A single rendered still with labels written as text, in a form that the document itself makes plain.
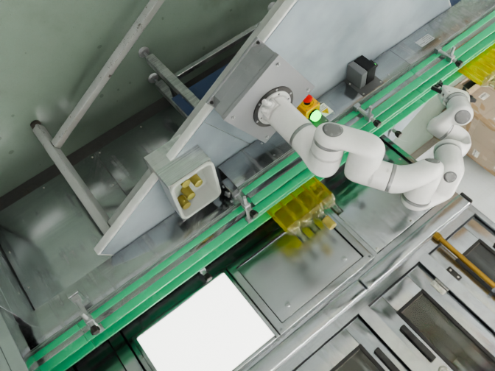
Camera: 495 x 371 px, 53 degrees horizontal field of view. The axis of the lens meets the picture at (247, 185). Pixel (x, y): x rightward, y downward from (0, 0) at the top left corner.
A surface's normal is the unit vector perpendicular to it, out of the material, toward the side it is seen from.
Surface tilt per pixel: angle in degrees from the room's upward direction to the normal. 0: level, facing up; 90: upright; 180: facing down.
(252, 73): 90
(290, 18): 0
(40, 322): 90
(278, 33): 0
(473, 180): 90
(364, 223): 91
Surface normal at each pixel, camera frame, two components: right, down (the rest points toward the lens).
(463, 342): -0.10, -0.53
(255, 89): 0.55, 0.66
